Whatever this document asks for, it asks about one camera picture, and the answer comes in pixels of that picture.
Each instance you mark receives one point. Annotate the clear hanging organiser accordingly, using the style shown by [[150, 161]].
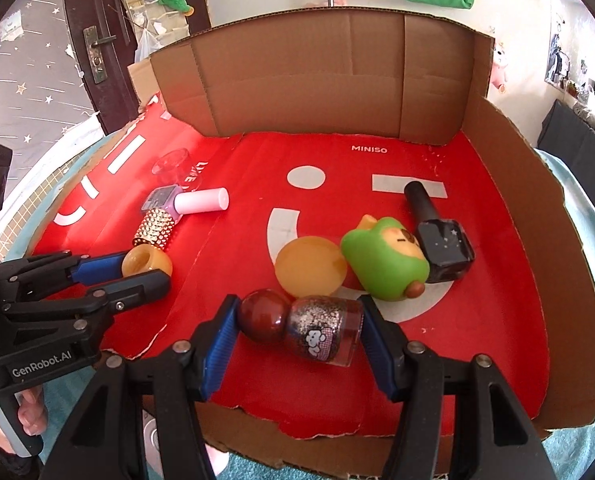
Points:
[[137, 5]]

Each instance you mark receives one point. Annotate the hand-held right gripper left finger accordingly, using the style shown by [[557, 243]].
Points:
[[217, 355]]

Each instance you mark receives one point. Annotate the glitter bottle with red cap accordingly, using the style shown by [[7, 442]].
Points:
[[322, 330]]

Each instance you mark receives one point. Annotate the pink bottle with studded cap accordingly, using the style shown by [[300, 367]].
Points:
[[155, 230]]

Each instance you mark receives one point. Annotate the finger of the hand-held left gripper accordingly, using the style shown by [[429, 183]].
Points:
[[102, 267], [137, 287]]

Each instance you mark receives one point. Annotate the green capybara squishy toy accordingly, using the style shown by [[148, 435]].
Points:
[[377, 265]]

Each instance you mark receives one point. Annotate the person's left hand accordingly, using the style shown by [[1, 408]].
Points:
[[32, 415]]

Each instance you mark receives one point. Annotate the dark table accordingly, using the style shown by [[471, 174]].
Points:
[[577, 155]]

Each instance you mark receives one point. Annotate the clear glass cup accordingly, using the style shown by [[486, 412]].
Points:
[[175, 167]]

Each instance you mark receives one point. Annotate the pink cylindrical tube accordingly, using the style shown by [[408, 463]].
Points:
[[202, 200]]

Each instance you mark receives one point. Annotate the black nail polish bottle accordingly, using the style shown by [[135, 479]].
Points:
[[445, 250]]

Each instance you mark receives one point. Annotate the pink plush toy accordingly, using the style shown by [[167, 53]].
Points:
[[500, 67]]

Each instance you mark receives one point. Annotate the dark wooden door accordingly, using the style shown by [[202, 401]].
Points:
[[112, 0]]

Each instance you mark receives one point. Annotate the wall mirror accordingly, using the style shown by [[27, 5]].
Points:
[[557, 35]]

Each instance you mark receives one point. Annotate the white plastic bag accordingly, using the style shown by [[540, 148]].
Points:
[[146, 47]]

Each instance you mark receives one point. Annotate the orange ball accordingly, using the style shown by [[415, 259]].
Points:
[[310, 267]]

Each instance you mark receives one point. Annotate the cardboard box with red lining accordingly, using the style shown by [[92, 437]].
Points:
[[477, 335]]

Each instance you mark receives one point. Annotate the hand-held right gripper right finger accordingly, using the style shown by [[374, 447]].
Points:
[[380, 355]]

